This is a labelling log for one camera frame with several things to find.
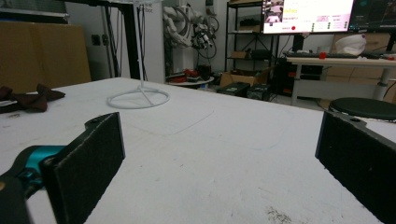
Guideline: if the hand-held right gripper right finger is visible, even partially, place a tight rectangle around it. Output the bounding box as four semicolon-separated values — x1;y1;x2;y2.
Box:
315;110;396;224

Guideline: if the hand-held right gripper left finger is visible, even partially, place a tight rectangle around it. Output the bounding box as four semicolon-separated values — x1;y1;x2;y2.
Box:
39;111;126;224

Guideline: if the round black stool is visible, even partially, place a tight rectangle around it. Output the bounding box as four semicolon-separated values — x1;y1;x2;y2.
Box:
329;97;396;121

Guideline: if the white desk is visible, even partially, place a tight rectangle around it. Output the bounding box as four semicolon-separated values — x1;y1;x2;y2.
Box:
285;55;396;107

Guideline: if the dark red cloth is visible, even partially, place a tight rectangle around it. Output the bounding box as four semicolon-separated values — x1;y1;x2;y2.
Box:
0;83;66;115

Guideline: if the black keyboard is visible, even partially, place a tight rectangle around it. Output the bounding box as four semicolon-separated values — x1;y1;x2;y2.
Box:
282;51;360;60

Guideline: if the white plastic bag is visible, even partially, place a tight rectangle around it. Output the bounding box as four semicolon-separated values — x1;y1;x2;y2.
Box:
334;33;368;57

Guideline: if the brown cardboard sheet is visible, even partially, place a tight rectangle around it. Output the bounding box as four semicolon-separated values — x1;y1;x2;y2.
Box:
0;21;92;94

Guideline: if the black equipment case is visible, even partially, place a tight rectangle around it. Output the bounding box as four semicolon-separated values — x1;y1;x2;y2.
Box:
246;83;273;102
216;81;251;98

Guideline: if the small round white table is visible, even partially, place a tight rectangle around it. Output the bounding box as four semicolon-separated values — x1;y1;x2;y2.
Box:
166;75;216;89

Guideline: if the open cardboard box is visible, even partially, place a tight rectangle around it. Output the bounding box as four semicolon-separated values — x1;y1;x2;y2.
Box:
219;66;274;89

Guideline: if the dark computer monitor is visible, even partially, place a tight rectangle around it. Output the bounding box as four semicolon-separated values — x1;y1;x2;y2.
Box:
348;0;396;33

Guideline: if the bright computer monitor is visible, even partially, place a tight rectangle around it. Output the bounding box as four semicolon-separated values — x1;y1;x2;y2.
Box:
262;0;355;35

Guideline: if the black metal shelf rack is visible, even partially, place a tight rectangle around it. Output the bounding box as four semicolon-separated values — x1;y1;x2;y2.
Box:
224;0;279;74

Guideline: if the white wire stand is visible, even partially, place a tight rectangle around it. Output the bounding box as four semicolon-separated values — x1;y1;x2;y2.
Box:
106;0;171;110

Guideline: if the black metal frame post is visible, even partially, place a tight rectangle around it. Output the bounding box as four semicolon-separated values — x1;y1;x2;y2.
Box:
64;0;142;80

